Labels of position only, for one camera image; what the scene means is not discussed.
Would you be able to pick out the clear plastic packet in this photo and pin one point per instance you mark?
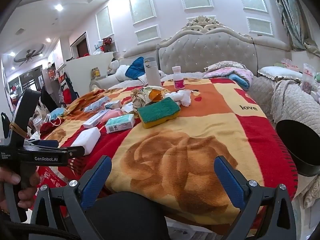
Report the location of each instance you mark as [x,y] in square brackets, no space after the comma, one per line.
[308,77]

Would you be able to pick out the teal white medicine box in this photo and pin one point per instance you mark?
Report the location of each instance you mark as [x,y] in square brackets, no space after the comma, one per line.
[120,124]

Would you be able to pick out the pink plastic pack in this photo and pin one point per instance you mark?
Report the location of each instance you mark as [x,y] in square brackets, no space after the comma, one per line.
[112,115]

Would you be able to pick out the pink floral folded quilt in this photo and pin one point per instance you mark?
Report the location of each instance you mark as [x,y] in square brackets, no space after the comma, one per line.
[232,71]

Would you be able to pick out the small white box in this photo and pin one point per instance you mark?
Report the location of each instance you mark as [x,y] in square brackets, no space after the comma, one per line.
[128,106]
[113,104]

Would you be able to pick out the white thermos bottle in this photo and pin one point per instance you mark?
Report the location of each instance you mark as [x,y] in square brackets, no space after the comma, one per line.
[152,75]

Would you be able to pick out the person's left hand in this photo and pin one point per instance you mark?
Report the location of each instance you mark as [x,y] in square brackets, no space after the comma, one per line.
[11,177]

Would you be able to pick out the beige tufted headboard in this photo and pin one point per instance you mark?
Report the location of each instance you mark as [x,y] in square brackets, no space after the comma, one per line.
[207,52]

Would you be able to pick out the white plush toy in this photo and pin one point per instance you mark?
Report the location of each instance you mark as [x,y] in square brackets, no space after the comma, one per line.
[116,67]

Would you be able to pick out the green yellow sponge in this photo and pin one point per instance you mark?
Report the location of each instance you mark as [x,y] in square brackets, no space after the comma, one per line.
[160,110]

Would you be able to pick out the white cabinet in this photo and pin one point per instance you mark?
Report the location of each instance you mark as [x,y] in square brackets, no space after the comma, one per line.
[87,67]

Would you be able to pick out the long white medicine box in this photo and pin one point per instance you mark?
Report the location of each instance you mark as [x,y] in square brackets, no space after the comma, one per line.
[96,119]

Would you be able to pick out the white gold trim pillow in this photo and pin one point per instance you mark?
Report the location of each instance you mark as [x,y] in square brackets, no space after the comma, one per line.
[280,72]

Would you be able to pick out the red yellow printed blanket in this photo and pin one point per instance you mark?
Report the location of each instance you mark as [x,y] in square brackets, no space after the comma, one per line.
[175,142]

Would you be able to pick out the clear bag with red contents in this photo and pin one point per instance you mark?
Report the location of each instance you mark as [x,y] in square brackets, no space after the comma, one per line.
[56,113]

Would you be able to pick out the ceiling light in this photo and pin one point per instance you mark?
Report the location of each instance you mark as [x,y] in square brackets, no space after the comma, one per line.
[48,40]
[12,53]
[59,7]

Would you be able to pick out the white crumpled tissue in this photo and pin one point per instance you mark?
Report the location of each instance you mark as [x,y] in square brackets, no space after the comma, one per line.
[180,97]

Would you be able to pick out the frosted wall panels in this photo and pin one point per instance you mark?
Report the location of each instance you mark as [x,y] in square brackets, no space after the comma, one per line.
[142,5]

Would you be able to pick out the pale yellow wrapper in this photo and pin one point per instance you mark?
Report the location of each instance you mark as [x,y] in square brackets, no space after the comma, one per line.
[153,88]

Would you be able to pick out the blue cloth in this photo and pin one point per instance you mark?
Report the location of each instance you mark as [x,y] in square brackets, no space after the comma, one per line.
[135,67]

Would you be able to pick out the cream glossy bed frame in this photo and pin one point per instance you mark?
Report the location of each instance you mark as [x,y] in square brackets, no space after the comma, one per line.
[308,192]

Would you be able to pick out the red garment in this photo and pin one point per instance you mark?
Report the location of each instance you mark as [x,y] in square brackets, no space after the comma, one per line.
[67,93]

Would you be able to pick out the light blue packet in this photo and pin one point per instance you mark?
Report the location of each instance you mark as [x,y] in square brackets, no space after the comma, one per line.
[96,105]

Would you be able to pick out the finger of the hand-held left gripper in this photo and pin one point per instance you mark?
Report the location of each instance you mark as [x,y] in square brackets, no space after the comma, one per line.
[75,151]
[47,143]

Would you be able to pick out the yellow glass jar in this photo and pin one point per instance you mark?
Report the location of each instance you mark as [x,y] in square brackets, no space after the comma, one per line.
[95,72]

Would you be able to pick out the orange plastic wrapper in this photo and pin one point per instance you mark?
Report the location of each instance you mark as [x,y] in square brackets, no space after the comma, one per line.
[155,96]

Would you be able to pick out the green soft toy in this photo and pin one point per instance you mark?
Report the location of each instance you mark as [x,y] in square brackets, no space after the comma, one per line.
[318,77]

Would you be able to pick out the plain white block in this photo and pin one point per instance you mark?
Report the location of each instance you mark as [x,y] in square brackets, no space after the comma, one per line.
[87,138]

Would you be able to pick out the beige quilted bed cover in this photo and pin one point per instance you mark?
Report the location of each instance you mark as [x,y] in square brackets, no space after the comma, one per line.
[287,97]

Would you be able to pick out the light blue towel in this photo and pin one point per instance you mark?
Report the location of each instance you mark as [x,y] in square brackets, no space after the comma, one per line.
[238,81]

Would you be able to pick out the green patterned curtain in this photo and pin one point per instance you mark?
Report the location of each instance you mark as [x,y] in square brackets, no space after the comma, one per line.
[290,12]

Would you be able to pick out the beige crumpled stocking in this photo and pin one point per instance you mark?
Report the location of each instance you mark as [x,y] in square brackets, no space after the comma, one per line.
[138,100]

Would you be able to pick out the dark brown door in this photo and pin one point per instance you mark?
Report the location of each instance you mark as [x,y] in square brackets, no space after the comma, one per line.
[81,46]

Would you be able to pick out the black trash bin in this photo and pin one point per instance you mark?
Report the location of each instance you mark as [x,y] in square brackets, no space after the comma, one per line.
[300,142]

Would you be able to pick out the person's black clothed leg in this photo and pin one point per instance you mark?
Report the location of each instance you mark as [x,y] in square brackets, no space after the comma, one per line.
[125,217]

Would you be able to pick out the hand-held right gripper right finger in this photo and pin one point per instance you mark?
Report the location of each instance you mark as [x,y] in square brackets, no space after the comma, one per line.
[230,182]

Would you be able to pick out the ceiling fan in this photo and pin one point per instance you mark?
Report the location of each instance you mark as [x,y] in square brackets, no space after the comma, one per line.
[28,55]

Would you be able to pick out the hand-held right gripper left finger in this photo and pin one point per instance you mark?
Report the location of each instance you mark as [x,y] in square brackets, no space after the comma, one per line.
[96,182]

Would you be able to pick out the white pink label pill bottle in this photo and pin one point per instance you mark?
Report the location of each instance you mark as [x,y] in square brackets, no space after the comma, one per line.
[178,82]

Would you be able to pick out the cream crumpled cloth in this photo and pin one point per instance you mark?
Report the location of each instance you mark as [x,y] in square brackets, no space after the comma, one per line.
[141,78]

